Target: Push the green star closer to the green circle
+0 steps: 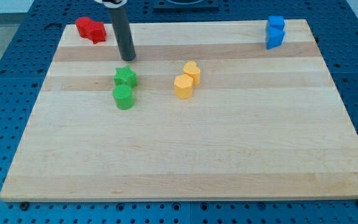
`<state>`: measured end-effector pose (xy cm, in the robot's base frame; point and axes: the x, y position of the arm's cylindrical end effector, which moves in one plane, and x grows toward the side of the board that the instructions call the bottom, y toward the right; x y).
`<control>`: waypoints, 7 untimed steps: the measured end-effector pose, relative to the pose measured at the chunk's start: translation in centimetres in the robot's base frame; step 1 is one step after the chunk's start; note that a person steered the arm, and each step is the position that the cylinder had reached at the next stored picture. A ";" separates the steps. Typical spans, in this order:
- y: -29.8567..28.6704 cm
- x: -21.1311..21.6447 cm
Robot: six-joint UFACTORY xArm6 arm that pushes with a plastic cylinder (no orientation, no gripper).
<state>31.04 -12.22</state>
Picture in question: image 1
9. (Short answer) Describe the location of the green cylinder block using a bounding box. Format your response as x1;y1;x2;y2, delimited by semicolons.
112;84;135;110

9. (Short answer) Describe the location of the red star block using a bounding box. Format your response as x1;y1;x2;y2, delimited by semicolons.
88;21;106;44

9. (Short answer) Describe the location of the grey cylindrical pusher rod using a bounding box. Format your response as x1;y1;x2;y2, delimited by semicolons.
109;1;136;61

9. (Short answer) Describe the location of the yellow heart block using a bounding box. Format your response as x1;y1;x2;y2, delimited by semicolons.
183;61;201;85

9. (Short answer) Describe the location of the blue pentagon block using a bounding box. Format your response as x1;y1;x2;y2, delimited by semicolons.
266;27;285;50

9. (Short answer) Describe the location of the white rod mount collar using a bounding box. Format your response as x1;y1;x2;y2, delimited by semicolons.
94;0;127;9

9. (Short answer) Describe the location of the green star block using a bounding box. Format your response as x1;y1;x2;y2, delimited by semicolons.
114;65;138;88

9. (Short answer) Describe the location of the red cylinder block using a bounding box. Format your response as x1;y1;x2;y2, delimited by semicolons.
75;17;92;39

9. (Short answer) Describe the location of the light wooden board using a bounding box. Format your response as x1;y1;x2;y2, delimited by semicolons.
0;19;358;202

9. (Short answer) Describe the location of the blue cube block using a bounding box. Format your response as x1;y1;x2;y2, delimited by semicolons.
267;16;285;30

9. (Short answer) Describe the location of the yellow hexagon block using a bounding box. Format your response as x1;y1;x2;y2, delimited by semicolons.
174;74;193;100

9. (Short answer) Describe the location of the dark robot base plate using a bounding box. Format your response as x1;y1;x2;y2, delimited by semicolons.
152;0;219;12

